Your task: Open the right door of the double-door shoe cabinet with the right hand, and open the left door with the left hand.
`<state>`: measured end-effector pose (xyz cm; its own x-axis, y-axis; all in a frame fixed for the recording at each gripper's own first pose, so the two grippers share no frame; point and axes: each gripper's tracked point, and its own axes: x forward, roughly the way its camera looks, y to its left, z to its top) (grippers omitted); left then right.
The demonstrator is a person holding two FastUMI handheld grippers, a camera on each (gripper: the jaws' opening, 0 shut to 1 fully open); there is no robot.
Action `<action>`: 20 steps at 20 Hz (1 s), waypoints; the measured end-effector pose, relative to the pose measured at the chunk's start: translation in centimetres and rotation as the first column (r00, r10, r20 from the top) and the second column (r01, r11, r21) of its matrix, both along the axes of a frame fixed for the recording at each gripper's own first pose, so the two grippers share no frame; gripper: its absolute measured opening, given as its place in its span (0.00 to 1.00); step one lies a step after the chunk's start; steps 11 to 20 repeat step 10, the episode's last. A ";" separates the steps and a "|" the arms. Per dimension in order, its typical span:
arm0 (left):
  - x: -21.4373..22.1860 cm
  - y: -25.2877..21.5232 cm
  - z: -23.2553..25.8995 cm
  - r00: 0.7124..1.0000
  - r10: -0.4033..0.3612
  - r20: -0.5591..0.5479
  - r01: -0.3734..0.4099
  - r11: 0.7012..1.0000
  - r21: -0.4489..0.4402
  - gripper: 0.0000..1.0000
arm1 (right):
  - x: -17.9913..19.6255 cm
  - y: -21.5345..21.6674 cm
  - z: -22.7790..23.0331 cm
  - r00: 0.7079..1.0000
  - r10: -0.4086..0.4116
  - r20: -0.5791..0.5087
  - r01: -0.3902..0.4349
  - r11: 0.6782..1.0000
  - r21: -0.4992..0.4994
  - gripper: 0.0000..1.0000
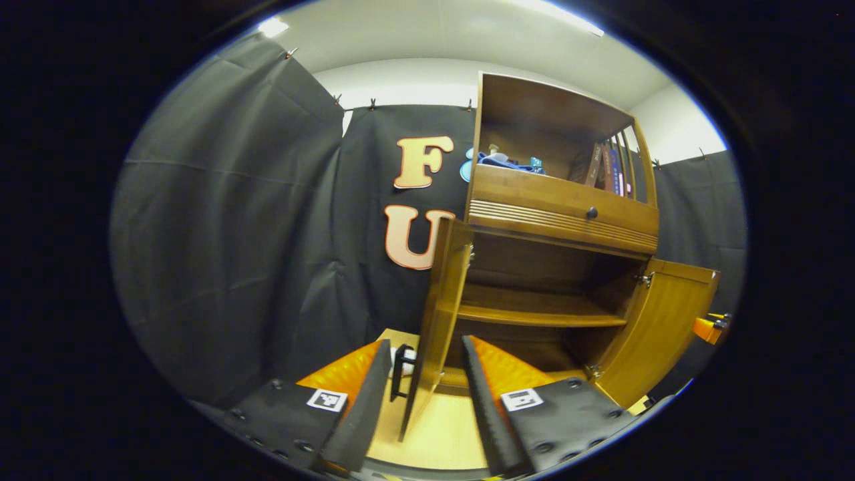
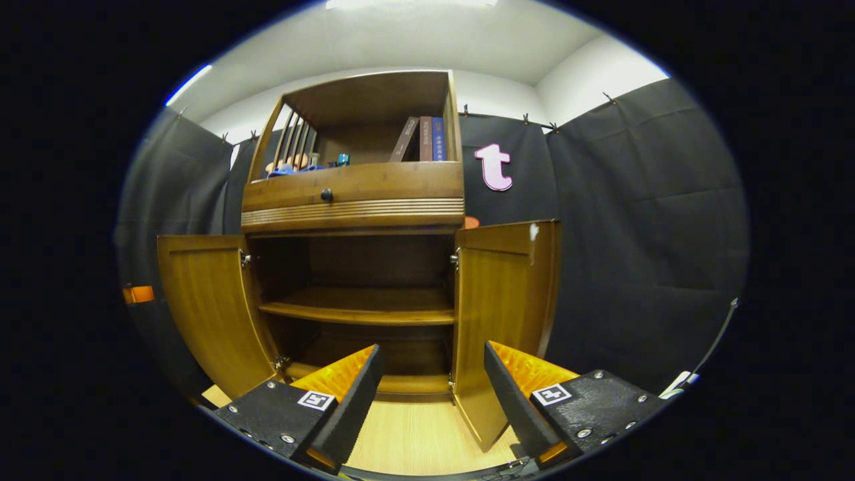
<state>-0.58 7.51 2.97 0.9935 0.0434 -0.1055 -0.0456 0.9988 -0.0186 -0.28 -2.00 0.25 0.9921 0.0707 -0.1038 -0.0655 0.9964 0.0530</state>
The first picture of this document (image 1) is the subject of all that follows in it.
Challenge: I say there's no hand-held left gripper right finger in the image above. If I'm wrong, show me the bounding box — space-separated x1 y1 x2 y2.
462 335 635 476

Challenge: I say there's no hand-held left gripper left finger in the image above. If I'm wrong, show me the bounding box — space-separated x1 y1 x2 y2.
224 339 393 474

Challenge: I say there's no wooden shoe cabinet door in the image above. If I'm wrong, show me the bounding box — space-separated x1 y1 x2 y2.
588 259 721 410
389 218 475 443

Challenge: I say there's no brown wooden shoe cabinet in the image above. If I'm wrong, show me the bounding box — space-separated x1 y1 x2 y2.
441 72 662 402

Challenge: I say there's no small white packet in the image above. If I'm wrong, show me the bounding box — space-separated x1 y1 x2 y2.
389 347 418 376

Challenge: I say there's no wooden inner shelf board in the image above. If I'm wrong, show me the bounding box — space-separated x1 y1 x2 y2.
458 284 629 328

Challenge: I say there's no brown leaning shelf book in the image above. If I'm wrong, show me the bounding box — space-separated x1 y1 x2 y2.
568 142 603 188

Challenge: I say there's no wooden drawer with black knob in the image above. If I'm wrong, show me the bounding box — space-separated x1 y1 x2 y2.
466 164 661 256

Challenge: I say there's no black backdrop cloth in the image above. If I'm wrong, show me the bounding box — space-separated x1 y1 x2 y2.
110 33 747 408

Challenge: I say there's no blue cloth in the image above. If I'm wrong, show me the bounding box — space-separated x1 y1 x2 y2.
476 152 535 173

